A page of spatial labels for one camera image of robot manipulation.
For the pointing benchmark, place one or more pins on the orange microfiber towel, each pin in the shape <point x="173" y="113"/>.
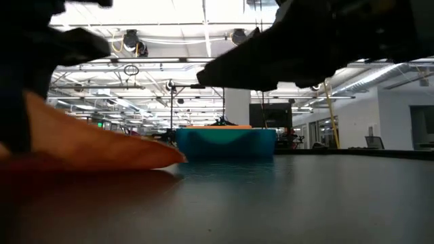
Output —
<point x="217" y="126"/>
<point x="101" y="145"/>

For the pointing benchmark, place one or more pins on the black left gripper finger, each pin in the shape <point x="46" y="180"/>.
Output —
<point x="13" y="118"/>
<point x="78" y="47"/>

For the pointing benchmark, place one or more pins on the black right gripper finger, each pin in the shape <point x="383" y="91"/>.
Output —
<point x="254" y="64"/>

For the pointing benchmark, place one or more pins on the black wall screen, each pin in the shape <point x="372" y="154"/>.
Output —
<point x="271" y="115"/>

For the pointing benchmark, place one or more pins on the dark doorway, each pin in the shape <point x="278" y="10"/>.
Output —
<point x="422" y="125"/>

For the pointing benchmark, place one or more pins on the black camera rig frame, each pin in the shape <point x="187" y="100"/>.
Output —
<point x="171" y="105"/>

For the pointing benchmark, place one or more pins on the blue plastic bin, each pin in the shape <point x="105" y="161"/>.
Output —
<point x="223" y="144"/>

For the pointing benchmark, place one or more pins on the white pillar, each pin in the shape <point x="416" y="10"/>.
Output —
<point x="237" y="105"/>

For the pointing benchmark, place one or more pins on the grey office chair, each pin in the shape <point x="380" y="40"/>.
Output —
<point x="374" y="142"/>

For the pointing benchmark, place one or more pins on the long light bar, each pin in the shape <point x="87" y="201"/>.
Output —
<point x="152" y="60"/>

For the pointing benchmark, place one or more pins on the black background robot arm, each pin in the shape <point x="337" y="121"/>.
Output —
<point x="222" y="121"/>

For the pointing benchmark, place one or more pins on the silver ventilation duct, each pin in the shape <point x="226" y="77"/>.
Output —
<point x="366" y="79"/>

